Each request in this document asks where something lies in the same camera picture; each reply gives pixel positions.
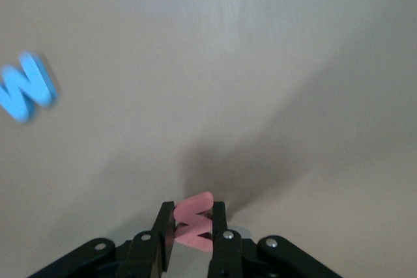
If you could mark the blue foam capital letter M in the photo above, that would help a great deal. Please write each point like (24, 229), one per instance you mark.
(19, 95)

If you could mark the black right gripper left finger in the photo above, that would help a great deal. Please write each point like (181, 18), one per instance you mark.
(146, 252)

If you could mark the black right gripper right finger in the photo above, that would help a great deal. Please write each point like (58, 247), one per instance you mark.
(224, 255)

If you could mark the pink foam letter w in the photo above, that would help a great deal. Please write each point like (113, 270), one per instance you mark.
(192, 209)

